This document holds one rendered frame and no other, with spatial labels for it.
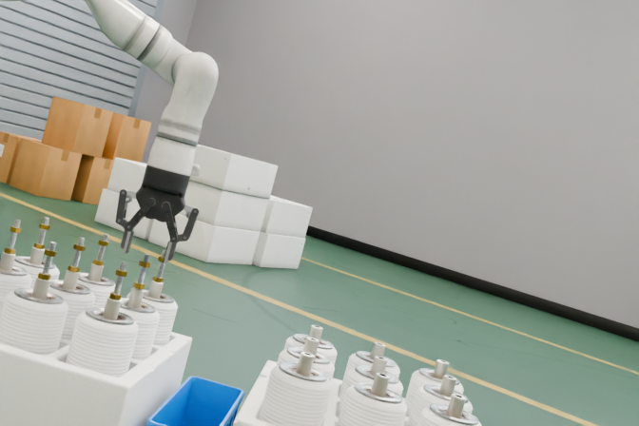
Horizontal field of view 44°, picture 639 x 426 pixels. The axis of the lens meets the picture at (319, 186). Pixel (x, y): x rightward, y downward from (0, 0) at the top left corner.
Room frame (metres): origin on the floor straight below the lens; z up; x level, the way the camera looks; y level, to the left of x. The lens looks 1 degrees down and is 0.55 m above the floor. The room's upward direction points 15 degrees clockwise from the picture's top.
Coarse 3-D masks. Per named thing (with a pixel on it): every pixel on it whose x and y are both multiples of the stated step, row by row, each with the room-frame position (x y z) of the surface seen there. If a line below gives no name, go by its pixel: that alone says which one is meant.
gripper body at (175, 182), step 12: (156, 168) 1.30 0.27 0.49; (144, 180) 1.32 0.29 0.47; (156, 180) 1.30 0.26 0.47; (168, 180) 1.30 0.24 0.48; (180, 180) 1.31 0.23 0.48; (144, 192) 1.33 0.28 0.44; (156, 192) 1.33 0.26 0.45; (168, 192) 1.33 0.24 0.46; (180, 192) 1.32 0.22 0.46; (156, 204) 1.33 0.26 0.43; (180, 204) 1.33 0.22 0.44; (156, 216) 1.33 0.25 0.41; (168, 216) 1.33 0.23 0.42
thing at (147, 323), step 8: (128, 312) 1.30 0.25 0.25; (136, 312) 1.30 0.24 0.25; (136, 320) 1.30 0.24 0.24; (144, 320) 1.30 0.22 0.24; (152, 320) 1.32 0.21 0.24; (144, 328) 1.31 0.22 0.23; (152, 328) 1.32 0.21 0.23; (144, 336) 1.31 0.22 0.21; (152, 336) 1.33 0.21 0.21; (136, 344) 1.30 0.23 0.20; (144, 344) 1.31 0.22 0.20; (152, 344) 1.34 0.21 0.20; (136, 352) 1.30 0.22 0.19; (144, 352) 1.32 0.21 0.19
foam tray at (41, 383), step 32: (0, 352) 1.15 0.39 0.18; (64, 352) 1.22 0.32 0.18; (160, 352) 1.36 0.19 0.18; (0, 384) 1.15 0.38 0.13; (32, 384) 1.15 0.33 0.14; (64, 384) 1.15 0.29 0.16; (96, 384) 1.14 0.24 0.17; (128, 384) 1.15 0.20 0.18; (160, 384) 1.34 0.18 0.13; (0, 416) 1.15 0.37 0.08; (32, 416) 1.15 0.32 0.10; (64, 416) 1.15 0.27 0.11; (96, 416) 1.14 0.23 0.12; (128, 416) 1.18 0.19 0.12
